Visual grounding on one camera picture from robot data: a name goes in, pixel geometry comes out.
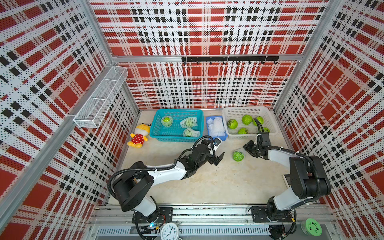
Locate remote control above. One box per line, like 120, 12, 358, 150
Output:
282, 174, 291, 189

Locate black hook rail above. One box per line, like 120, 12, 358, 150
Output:
181, 56, 280, 63

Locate white perforated plastic basket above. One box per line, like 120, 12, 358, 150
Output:
222, 106, 278, 139

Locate blue plastic tray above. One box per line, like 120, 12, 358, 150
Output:
206, 116, 228, 141

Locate dark-spotted custard apple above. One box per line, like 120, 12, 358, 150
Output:
227, 119, 238, 130
262, 127, 270, 133

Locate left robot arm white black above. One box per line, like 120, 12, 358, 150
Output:
107, 136, 224, 218

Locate sleeved custard apple left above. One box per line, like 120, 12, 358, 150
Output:
161, 116, 173, 128

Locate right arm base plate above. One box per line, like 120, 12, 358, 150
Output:
250, 206, 292, 223

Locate green tape spool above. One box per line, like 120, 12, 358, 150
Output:
300, 218, 323, 237

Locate sleeved custard apple right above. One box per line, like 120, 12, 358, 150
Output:
180, 117, 198, 128

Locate wire mesh wall shelf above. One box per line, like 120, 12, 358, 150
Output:
74, 66, 128, 129

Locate green custard apple back right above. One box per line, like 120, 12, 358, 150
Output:
253, 116, 264, 126

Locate dark-spotted custard apple front right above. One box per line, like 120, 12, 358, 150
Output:
262, 127, 270, 133

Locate pale green custard apple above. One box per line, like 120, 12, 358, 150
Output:
233, 151, 245, 162

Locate green custard apple far left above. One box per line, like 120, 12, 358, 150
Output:
238, 128, 249, 135

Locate yellow red plush toy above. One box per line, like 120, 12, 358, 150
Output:
127, 124, 151, 149

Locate green custard apple back middle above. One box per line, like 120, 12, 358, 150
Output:
242, 115, 253, 126

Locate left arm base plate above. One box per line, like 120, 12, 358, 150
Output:
132, 207, 174, 224

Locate stack of white foam nets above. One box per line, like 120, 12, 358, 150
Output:
207, 117, 226, 137

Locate dark-spotted custard apple front left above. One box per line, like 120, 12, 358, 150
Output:
227, 119, 238, 130

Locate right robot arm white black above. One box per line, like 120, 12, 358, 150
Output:
243, 118, 332, 222

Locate sleeved custard apple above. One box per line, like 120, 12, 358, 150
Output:
161, 116, 173, 128
183, 128, 200, 138
180, 117, 198, 128

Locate sleeved custard apple front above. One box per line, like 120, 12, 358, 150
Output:
183, 128, 200, 138

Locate teal plastic basket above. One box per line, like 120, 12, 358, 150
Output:
150, 109, 204, 143

